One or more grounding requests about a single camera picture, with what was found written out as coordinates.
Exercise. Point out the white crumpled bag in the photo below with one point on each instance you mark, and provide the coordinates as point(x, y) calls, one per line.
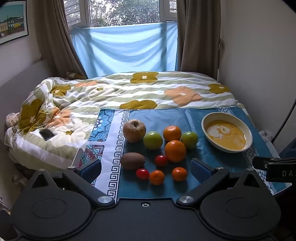
point(266, 134)

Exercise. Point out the green apple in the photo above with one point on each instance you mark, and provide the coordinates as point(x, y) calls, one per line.
point(152, 140)
point(190, 139)

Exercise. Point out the framed wall picture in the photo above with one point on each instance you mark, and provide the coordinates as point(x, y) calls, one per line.
point(11, 20)

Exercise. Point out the brown kiwi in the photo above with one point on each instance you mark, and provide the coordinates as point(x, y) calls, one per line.
point(133, 160)

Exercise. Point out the floral striped blanket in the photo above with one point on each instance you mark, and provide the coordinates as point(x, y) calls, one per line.
point(111, 92)

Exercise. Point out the white printed cloth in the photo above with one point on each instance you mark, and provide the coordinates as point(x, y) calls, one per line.
point(12, 118)

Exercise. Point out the blue patterned mat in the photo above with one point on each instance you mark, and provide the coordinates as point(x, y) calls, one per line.
point(157, 118)

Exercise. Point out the window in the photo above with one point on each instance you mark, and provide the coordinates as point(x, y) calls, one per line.
point(124, 11)

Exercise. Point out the black smartphone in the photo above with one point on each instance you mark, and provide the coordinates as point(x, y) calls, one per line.
point(47, 134)

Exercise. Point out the large orange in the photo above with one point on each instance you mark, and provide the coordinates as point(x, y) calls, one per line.
point(175, 151)

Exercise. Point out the light blue cloth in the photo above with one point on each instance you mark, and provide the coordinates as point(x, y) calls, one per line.
point(124, 48)

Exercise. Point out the silver metal bracket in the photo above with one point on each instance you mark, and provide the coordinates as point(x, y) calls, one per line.
point(77, 157)

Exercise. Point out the wrinkled brown apple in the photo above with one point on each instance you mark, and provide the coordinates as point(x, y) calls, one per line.
point(134, 131)

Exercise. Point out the red tomato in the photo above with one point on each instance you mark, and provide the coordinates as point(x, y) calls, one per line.
point(142, 174)
point(161, 160)

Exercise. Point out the medium orange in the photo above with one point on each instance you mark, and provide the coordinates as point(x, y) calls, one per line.
point(172, 133)

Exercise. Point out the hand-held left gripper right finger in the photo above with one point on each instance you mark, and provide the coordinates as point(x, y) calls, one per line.
point(199, 169)

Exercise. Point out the small mandarin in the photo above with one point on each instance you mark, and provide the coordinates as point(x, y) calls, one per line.
point(156, 177)
point(179, 174)

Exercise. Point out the yellow floral pillow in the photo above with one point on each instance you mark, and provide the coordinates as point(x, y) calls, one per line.
point(75, 75)

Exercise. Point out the cream bowl with yellow print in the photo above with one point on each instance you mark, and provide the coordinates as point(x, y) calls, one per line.
point(225, 136)

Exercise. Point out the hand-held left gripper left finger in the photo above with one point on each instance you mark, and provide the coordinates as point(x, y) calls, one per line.
point(91, 168)

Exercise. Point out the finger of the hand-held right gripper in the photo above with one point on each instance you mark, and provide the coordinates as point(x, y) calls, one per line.
point(259, 162)

